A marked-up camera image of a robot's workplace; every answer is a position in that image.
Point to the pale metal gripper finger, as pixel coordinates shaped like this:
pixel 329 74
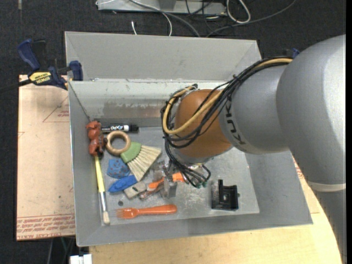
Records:
pixel 170 188
pixel 159 169

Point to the orange plastic tool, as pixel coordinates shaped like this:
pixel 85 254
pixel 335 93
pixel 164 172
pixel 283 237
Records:
pixel 156 184

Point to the shiny copper metal clip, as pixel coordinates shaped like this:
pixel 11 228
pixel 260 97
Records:
pixel 148 193

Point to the orange plastic fork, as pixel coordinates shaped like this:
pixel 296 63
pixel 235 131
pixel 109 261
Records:
pixel 154 210

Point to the beige flat block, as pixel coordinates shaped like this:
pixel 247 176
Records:
pixel 134 190

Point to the blue toy boat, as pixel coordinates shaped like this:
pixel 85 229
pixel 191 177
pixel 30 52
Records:
pixel 122 184

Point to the blue spotted cloth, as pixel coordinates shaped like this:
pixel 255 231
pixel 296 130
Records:
pixel 116 169

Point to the black marker pen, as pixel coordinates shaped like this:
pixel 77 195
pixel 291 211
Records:
pixel 118 128

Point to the red-brown toy animal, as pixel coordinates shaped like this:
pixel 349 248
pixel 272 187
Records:
pixel 94 136

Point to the grey metal bin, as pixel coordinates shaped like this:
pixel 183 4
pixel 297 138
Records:
pixel 154 62

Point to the brown cardboard board red print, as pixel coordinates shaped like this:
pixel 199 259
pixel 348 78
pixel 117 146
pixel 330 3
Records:
pixel 44 153

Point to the black plastic bracket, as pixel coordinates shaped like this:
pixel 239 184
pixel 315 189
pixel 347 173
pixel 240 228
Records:
pixel 224 198

